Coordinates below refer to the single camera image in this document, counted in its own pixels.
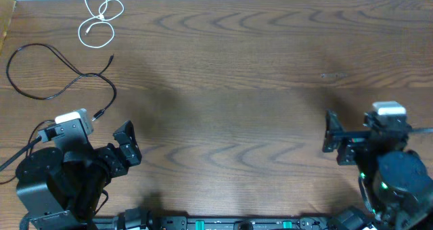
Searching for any black USB cable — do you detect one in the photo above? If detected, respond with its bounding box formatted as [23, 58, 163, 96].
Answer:
[0, 120, 57, 185]
[5, 43, 118, 122]

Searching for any white USB cable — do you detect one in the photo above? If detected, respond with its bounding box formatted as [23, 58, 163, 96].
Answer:
[76, 0, 125, 49]

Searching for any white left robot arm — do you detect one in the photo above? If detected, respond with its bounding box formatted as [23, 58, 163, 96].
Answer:
[1, 118, 154, 229]

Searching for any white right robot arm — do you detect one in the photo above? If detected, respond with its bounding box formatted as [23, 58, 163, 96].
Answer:
[322, 108, 432, 229]

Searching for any cardboard side panel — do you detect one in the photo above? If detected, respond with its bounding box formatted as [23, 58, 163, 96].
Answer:
[0, 0, 16, 49]

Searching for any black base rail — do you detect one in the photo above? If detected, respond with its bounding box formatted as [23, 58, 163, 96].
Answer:
[93, 216, 329, 230]

